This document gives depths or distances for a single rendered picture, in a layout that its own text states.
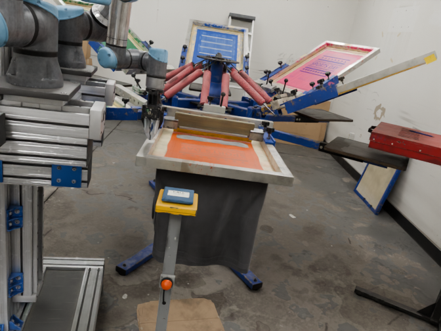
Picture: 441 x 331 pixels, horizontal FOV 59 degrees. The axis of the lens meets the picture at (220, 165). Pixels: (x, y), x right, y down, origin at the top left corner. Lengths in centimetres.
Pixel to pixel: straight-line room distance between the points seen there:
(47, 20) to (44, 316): 127
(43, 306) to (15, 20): 131
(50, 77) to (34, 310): 113
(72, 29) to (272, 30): 469
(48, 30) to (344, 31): 551
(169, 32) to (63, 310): 475
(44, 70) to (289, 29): 522
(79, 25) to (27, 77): 56
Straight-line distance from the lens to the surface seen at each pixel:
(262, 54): 614
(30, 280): 180
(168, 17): 611
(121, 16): 151
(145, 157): 144
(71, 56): 171
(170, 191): 130
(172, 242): 134
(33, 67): 123
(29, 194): 161
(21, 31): 115
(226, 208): 160
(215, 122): 199
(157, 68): 155
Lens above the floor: 148
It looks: 19 degrees down
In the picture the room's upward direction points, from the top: 9 degrees clockwise
